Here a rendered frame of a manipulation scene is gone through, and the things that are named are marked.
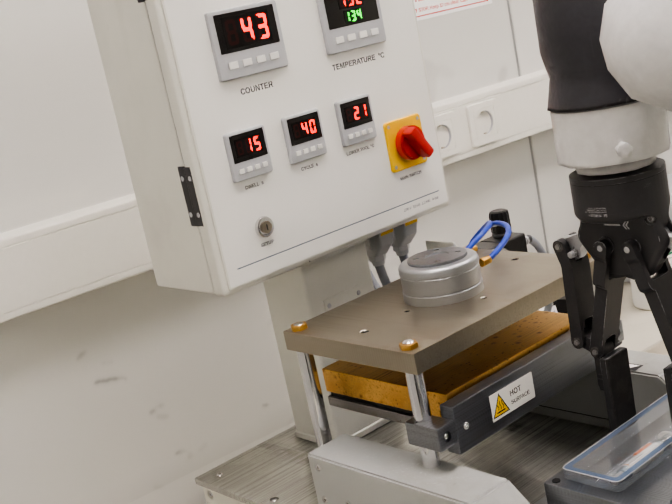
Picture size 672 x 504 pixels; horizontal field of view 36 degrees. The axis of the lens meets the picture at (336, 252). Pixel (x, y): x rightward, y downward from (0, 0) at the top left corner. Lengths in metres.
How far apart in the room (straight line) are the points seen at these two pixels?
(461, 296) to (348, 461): 0.19
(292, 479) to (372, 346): 0.26
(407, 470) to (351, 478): 0.06
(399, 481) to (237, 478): 0.29
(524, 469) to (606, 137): 0.38
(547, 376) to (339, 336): 0.20
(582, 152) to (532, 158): 1.12
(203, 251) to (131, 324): 0.45
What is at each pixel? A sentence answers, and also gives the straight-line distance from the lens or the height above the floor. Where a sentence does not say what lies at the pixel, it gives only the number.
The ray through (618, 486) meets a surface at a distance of 0.85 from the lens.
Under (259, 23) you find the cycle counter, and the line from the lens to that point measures 1.04.
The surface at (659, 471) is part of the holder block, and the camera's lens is 0.89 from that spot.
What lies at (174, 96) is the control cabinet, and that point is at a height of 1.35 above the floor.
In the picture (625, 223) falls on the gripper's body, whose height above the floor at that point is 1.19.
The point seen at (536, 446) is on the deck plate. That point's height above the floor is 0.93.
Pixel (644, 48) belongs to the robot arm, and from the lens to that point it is 0.70.
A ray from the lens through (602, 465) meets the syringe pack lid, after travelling 0.88.
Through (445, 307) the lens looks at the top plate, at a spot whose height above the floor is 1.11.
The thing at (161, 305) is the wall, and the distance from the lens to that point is 1.47.
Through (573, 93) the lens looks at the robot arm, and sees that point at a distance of 0.81.
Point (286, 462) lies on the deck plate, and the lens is 1.17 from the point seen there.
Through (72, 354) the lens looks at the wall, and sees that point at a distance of 1.43.
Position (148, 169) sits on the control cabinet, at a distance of 1.07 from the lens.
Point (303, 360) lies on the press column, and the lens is 1.01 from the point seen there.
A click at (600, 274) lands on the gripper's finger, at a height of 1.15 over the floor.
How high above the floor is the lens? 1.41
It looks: 13 degrees down
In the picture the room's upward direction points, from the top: 12 degrees counter-clockwise
